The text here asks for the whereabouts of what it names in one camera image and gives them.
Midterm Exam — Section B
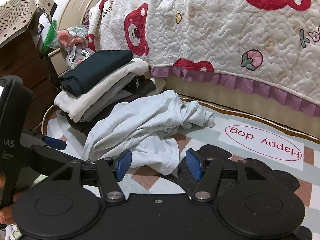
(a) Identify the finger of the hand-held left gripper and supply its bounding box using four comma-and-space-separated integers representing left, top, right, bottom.
31, 132, 67, 151

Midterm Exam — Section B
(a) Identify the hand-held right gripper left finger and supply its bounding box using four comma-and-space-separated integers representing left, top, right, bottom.
45, 149, 132, 204

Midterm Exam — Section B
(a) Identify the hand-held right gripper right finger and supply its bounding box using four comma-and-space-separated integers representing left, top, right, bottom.
186, 149, 272, 203

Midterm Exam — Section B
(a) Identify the light grey shirt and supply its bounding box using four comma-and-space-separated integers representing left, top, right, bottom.
81, 90, 215, 177

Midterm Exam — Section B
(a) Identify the person's left hand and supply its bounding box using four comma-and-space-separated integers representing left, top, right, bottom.
0, 174, 31, 225

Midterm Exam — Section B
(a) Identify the black folded garment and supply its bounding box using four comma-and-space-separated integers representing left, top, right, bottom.
60, 76, 165, 134

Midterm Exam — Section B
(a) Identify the white folded garment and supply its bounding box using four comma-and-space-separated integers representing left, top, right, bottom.
54, 58, 150, 123

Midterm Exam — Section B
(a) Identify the brown wooden nightstand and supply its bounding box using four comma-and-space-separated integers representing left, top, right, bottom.
0, 29, 60, 130

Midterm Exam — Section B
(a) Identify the grey folded garment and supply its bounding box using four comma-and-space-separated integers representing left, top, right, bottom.
80, 76, 140, 122

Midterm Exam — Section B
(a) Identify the printed checkered floor mat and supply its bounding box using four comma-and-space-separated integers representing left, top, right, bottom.
41, 95, 320, 240

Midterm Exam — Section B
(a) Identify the dark green folded garment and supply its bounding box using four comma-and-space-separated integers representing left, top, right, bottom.
59, 49, 133, 97

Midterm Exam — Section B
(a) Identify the green plastic bag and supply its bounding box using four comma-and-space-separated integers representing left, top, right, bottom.
41, 19, 59, 55

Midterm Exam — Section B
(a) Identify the grey rabbit plush toy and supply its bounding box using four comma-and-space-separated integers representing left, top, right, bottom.
57, 26, 97, 69

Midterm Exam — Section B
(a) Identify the clear plastic bag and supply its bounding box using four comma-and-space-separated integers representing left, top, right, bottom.
69, 26, 88, 37

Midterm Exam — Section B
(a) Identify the beige round headboard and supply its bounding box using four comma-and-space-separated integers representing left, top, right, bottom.
47, 0, 130, 78

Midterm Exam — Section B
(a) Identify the white quilted bear bedspread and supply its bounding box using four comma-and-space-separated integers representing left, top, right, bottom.
84, 0, 320, 118

